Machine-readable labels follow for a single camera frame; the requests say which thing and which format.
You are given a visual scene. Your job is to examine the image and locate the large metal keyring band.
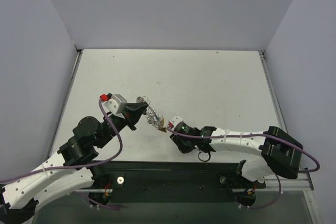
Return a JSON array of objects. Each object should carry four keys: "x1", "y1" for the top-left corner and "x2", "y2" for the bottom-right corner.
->
[{"x1": 136, "y1": 96, "x2": 165, "y2": 130}]

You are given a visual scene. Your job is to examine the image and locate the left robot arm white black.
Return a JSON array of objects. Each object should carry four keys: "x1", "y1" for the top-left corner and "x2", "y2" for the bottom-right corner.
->
[{"x1": 1, "y1": 95, "x2": 149, "y2": 223}]

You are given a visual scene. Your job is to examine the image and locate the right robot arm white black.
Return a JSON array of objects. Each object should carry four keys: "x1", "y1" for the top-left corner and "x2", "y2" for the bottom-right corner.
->
[{"x1": 167, "y1": 120, "x2": 303, "y2": 182}]

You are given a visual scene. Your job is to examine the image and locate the yellow key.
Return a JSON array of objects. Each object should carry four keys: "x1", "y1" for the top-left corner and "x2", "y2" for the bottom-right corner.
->
[{"x1": 157, "y1": 119, "x2": 167, "y2": 133}]

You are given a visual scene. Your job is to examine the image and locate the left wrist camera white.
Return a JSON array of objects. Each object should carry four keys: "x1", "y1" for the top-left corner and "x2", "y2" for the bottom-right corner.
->
[{"x1": 100, "y1": 93, "x2": 127, "y2": 119}]

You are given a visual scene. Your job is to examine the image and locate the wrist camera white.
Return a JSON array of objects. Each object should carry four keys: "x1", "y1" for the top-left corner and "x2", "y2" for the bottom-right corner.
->
[
  {"x1": 100, "y1": 93, "x2": 127, "y2": 119},
  {"x1": 167, "y1": 114, "x2": 183, "y2": 130}
]

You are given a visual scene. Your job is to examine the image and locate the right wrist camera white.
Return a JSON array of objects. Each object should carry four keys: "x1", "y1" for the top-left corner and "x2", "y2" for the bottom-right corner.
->
[{"x1": 167, "y1": 114, "x2": 183, "y2": 130}]

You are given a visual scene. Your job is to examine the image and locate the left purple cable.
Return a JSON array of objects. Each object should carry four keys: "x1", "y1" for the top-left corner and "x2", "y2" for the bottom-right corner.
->
[{"x1": 0, "y1": 99, "x2": 124, "y2": 210}]

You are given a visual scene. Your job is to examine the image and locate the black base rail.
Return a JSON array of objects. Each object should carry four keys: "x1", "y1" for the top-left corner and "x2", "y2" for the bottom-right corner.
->
[{"x1": 79, "y1": 161, "x2": 266, "y2": 204}]

